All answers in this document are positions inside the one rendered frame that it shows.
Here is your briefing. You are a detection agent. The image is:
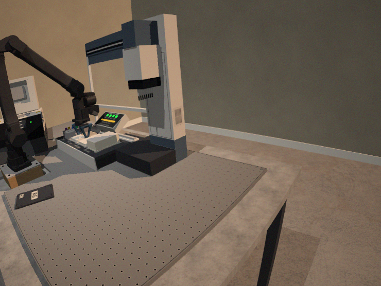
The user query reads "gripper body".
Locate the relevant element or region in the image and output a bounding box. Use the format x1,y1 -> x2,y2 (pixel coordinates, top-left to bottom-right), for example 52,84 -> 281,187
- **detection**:
72,107 -> 90,127

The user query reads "beige benchtop instrument with black keypad panel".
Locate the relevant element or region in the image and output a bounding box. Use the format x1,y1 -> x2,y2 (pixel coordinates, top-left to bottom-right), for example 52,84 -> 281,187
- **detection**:
0,76 -> 48,165

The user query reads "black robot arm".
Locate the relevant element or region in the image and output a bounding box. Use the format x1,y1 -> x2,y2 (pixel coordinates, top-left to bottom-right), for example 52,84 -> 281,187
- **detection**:
0,35 -> 99,172

